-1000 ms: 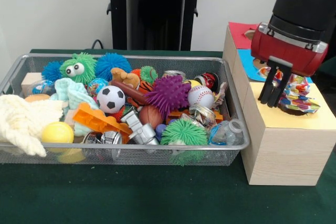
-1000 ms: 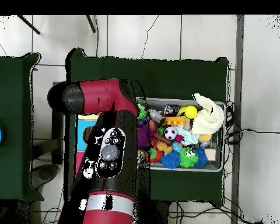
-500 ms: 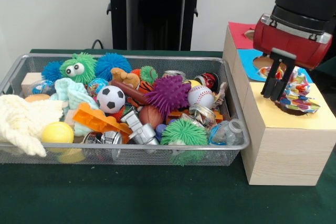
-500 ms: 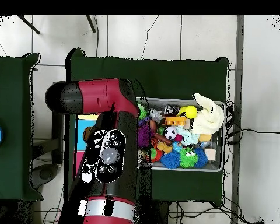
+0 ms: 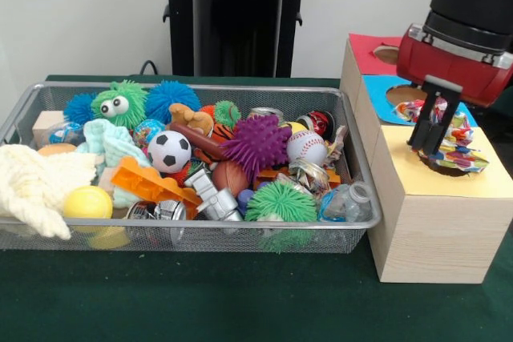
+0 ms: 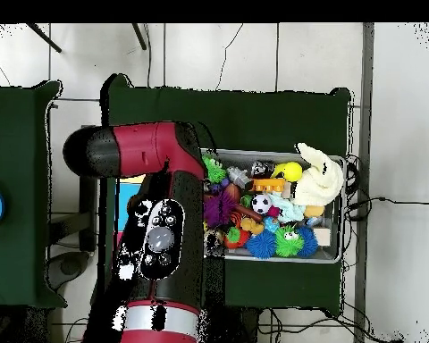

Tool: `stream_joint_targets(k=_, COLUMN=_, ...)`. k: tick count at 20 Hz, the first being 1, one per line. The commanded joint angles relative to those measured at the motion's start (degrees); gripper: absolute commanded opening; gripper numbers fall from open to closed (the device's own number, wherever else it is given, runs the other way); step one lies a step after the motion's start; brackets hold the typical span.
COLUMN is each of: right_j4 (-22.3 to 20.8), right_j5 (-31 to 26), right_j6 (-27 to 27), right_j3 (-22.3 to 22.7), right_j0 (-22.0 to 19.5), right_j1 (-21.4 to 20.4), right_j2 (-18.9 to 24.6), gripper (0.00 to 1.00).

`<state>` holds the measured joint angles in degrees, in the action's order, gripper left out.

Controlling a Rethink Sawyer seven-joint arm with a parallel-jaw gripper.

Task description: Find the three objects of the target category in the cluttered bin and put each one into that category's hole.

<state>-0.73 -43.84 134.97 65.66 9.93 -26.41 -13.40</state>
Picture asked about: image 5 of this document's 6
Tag plain yellow ball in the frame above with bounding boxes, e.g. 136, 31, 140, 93
63, 185, 115, 221

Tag crushed plastic water bottle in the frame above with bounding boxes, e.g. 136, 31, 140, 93
319, 181, 374, 223

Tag cream knitted cloth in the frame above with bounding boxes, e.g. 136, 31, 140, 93
0, 143, 99, 240

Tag green spiky ball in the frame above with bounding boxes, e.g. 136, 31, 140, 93
244, 180, 319, 252

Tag green fuzzy monster toy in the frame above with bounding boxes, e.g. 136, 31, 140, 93
90, 79, 150, 130

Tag dark green table cloth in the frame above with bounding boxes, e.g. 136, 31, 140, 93
0, 74, 513, 342

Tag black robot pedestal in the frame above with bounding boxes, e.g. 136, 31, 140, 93
155, 0, 323, 78

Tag white baseball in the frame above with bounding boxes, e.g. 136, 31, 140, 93
286, 130, 328, 168

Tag black cable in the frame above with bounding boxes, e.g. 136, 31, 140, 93
139, 59, 161, 77

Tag large blue spiky ball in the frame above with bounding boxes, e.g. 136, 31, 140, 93
144, 79, 203, 125

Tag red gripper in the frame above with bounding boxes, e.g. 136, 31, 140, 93
397, 28, 513, 156

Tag colourful patterned cloth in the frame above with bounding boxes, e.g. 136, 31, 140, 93
395, 100, 490, 176

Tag purple spiky ball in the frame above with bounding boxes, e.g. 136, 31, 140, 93
220, 114, 293, 182

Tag clear shallow bin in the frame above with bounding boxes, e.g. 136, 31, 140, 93
0, 80, 384, 255

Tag small soccer ball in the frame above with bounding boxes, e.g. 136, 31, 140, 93
147, 130, 193, 175

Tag orange plastic grid block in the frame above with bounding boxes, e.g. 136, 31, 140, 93
111, 156, 204, 215

